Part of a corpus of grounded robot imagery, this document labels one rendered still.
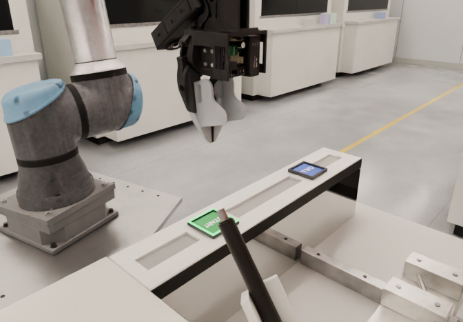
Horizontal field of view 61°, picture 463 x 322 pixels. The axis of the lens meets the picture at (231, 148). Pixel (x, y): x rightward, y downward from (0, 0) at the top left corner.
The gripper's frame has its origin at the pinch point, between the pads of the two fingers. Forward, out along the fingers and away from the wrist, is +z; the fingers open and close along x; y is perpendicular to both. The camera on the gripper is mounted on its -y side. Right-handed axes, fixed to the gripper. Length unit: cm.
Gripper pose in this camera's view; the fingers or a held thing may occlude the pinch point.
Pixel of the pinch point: (207, 132)
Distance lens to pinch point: 54.5
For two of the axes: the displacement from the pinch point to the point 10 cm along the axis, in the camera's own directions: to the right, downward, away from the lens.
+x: 6.8, -2.7, 6.8
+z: 0.0, 9.3, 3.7
